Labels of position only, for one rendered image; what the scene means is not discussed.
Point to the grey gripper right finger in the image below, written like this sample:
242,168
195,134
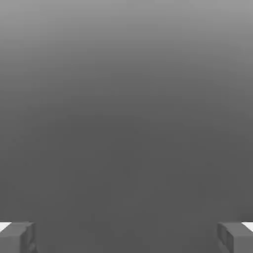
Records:
239,239

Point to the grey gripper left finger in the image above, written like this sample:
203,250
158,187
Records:
13,239

